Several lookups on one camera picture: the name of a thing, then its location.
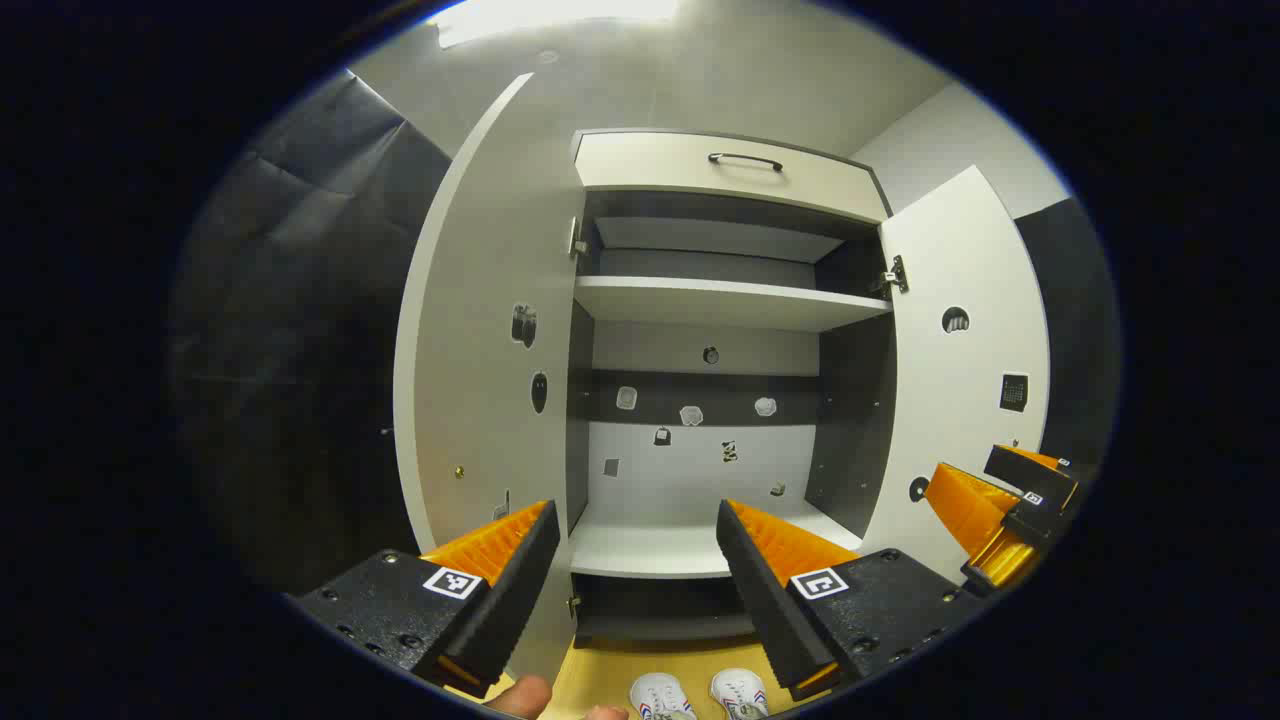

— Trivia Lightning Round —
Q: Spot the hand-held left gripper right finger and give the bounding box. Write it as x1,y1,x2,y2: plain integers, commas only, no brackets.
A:
715,498,991,703

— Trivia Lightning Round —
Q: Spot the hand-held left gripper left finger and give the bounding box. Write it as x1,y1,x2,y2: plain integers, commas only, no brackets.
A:
285,499,563,701

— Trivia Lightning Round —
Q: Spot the white cabinet door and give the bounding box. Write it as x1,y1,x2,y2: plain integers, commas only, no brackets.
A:
858,165,1051,586
393,72,591,691

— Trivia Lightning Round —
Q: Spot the white canvas shoe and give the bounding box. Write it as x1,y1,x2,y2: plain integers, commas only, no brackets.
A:
630,672,698,720
710,668,771,720

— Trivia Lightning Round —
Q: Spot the white shoe cabinet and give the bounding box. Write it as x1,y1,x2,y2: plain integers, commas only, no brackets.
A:
566,127,898,646

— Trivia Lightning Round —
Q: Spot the white cabinet shelf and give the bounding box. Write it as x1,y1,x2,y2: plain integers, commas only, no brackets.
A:
573,275,893,333

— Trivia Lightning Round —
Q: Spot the black backdrop cloth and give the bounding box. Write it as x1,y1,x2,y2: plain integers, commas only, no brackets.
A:
1015,197,1123,471
170,70,456,596

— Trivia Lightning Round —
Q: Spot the white drawer front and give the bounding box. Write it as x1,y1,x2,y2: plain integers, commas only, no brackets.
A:
572,129,893,225

